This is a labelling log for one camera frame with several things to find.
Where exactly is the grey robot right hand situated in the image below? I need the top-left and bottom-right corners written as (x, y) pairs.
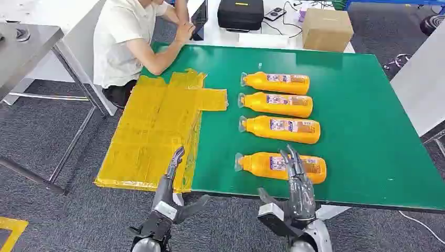
top-left (257, 144), bottom-right (316, 227)

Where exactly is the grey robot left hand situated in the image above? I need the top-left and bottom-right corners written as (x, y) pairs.
top-left (152, 146), bottom-right (211, 224)

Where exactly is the orange drink bottle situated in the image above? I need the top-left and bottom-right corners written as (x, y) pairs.
top-left (238, 115), bottom-right (321, 145)
top-left (234, 151), bottom-right (327, 185)
top-left (238, 91), bottom-right (314, 119)
top-left (240, 71), bottom-right (311, 96)

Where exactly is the yellow sheet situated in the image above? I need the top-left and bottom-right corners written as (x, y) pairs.
top-left (93, 68), bottom-right (229, 194)

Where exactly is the green table mat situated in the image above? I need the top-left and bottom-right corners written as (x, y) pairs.
top-left (141, 41), bottom-right (445, 213)

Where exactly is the person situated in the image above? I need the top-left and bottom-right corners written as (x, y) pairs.
top-left (93, 0), bottom-right (196, 109)

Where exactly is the yellow floor tape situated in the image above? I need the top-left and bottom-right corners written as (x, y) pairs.
top-left (0, 217), bottom-right (29, 252)

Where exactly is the white table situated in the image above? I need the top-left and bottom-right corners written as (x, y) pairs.
top-left (186, 0), bottom-right (356, 54)

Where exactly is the grey table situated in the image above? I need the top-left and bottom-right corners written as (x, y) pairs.
top-left (390, 20), bottom-right (445, 157)

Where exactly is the brown cardboard box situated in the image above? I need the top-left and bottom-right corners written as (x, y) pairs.
top-left (301, 7), bottom-right (355, 53)

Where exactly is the black tablet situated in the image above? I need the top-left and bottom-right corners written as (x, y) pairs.
top-left (190, 0), bottom-right (209, 41)

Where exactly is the black carrying case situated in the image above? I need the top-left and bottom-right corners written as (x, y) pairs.
top-left (217, 0), bottom-right (265, 32)

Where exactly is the steel bench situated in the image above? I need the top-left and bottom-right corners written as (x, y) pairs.
top-left (0, 22), bottom-right (118, 195)

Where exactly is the black round stool base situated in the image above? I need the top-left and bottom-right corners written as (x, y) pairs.
top-left (419, 14), bottom-right (445, 37)

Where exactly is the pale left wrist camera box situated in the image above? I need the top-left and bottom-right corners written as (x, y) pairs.
top-left (153, 201), bottom-right (178, 222)

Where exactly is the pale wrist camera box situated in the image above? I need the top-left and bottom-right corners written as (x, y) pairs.
top-left (257, 203), bottom-right (295, 238)
top-left (153, 201), bottom-right (178, 222)

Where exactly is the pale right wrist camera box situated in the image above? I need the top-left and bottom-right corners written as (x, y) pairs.
top-left (257, 203), bottom-right (295, 238)

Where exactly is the white floor cable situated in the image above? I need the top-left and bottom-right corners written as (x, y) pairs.
top-left (398, 210), bottom-right (445, 245)

